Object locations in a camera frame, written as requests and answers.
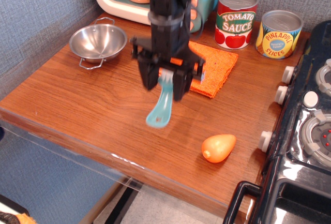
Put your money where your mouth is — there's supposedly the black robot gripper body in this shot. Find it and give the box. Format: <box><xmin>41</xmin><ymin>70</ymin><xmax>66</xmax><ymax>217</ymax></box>
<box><xmin>130</xmin><ymin>14</ymin><xmax>205</xmax><ymax>81</ymax></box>

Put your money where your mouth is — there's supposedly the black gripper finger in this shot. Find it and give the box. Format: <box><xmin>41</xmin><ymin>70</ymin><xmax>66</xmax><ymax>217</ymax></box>
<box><xmin>173</xmin><ymin>71</ymin><xmax>193</xmax><ymax>101</ymax></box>
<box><xmin>138</xmin><ymin>58</ymin><xmax>160</xmax><ymax>91</ymax></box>

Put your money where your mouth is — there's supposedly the teal dish brush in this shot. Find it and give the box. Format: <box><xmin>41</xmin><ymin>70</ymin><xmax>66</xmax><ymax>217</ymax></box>
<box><xmin>146</xmin><ymin>69</ymin><xmax>174</xmax><ymax>128</ymax></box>

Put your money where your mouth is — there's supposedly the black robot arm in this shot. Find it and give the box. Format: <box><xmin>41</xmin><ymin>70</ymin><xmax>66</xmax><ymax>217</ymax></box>
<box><xmin>130</xmin><ymin>0</ymin><xmax>205</xmax><ymax>101</ymax></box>

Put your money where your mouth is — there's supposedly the orange folded cloth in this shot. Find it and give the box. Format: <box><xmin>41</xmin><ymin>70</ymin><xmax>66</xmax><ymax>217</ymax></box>
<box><xmin>189</xmin><ymin>41</ymin><xmax>238</xmax><ymax>99</ymax></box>

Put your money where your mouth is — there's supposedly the orange plastic toy carrot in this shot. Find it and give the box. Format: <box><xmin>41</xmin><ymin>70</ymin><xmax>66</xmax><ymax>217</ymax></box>
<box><xmin>201</xmin><ymin>134</ymin><xmax>236</xmax><ymax>163</ymax></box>

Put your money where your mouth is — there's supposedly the tomato sauce can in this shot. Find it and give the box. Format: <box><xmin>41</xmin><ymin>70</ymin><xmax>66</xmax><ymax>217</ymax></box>
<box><xmin>214</xmin><ymin>0</ymin><xmax>259</xmax><ymax>50</ymax></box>

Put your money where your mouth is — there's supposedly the pineapple slices can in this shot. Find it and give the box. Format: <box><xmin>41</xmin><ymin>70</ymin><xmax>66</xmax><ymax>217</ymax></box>
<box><xmin>255</xmin><ymin>10</ymin><xmax>304</xmax><ymax>59</ymax></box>

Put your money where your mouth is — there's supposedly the black toy stove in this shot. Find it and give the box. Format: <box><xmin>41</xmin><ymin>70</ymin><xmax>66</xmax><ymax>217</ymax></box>
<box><xmin>223</xmin><ymin>21</ymin><xmax>330</xmax><ymax>223</ymax></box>

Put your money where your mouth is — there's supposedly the steel bowl with handles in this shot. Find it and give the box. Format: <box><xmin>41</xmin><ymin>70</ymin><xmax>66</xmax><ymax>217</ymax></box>
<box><xmin>69</xmin><ymin>17</ymin><xmax>128</xmax><ymax>70</ymax></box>

